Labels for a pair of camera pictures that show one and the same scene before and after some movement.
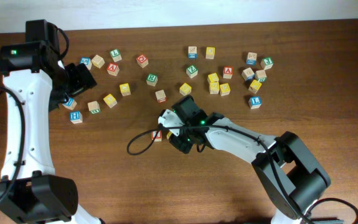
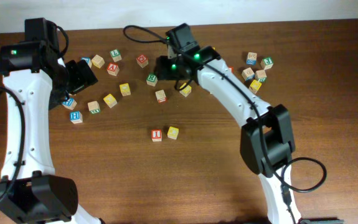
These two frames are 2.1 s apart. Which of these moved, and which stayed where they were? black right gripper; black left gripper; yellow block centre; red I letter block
Moved: black right gripper
Stayed: black left gripper; yellow block centre; red I letter block
